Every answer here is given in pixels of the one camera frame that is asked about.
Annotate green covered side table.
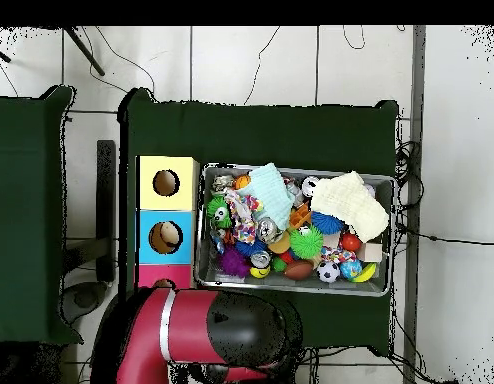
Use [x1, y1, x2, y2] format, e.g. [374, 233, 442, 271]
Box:
[0, 84, 85, 346]

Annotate black floor cable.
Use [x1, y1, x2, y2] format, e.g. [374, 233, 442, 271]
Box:
[394, 221, 494, 246]

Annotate light blue waffle cloth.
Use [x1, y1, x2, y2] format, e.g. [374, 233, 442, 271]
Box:
[236, 162, 297, 232]

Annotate wooden box with three holes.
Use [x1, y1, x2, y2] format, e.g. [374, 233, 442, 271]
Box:
[133, 154, 201, 291]

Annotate silver wire mesh bin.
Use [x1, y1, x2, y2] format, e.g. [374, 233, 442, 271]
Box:
[194, 161, 396, 298]

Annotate small green fuzzy eyed toy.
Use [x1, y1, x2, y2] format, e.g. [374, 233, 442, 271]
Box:
[205, 195, 234, 230]

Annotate purple spiky ball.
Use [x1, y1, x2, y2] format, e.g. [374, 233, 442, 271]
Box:
[216, 245, 251, 279]

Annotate blue globe print ball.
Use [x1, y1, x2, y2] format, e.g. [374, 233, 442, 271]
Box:
[339, 258, 364, 280]

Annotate brown toy football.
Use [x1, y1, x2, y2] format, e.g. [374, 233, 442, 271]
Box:
[283, 259, 315, 281]

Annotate silver drink can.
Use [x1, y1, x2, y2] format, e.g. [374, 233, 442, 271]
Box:
[255, 216, 284, 244]

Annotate dark green table cloth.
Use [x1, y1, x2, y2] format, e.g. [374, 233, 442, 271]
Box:
[117, 86, 401, 358]

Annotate long black tripod leg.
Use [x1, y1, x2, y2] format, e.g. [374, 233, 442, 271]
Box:
[63, 26, 107, 77]

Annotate large green fuzzy eyed toy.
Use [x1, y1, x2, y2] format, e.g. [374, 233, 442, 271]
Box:
[288, 224, 325, 260]

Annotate black and white soccer ball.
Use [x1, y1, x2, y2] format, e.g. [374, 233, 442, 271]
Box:
[316, 260, 342, 284]

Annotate colourful heart print cloth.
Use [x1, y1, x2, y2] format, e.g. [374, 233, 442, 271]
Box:
[224, 187, 264, 246]

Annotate grey oval floor object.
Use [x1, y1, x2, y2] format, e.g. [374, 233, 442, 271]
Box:
[60, 280, 109, 326]

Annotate black flat panel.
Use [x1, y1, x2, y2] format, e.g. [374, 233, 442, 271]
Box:
[95, 138, 117, 283]

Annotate cream waffle cloth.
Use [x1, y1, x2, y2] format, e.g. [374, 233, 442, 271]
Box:
[309, 170, 391, 244]

